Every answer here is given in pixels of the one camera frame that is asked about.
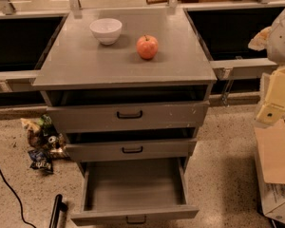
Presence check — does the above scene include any grey bottom drawer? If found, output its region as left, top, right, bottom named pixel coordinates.
left=71, top=158, right=199, bottom=226

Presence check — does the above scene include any grey drawer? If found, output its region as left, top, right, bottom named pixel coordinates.
left=66, top=139, right=197, bottom=162
left=71, top=158, right=199, bottom=226
left=47, top=102, right=209, bottom=133

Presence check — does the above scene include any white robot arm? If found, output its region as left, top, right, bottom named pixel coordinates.
left=248, top=9, right=285, bottom=125

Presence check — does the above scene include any grey drawer cabinet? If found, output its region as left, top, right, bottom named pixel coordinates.
left=31, top=6, right=219, bottom=176

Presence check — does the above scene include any grey top drawer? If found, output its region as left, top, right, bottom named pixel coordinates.
left=47, top=102, right=209, bottom=133

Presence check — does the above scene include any grey middle drawer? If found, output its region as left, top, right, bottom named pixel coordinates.
left=66, top=139, right=197, bottom=162

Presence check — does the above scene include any cardboard box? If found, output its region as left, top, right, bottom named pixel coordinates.
left=255, top=118, right=285, bottom=224

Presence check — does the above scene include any red apple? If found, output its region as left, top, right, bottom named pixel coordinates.
left=136, top=35, right=159, bottom=60

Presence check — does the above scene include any wooden stick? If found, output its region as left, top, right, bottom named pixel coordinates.
left=145, top=0, right=168, bottom=5

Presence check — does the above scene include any white ceramic bowl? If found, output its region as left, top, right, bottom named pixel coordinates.
left=89, top=18, right=123, bottom=45

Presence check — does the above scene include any green snack bag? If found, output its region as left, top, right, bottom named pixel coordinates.
left=38, top=114, right=55, bottom=136

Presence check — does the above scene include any blue snack bag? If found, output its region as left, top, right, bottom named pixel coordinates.
left=28, top=149, right=53, bottom=174

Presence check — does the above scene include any brown snack bag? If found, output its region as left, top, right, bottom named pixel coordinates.
left=20, top=118, right=45, bottom=148

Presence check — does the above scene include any right grey counter frame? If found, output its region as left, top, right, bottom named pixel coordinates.
left=183, top=0, right=285, bottom=107

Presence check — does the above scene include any grey counter frame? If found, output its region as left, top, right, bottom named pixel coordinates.
left=0, top=12, right=67, bottom=107
left=183, top=0, right=285, bottom=107

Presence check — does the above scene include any left grey counter frame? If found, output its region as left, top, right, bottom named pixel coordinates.
left=0, top=12, right=67, bottom=107

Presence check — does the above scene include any black floor cable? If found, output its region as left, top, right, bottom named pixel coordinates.
left=0, top=155, right=38, bottom=228

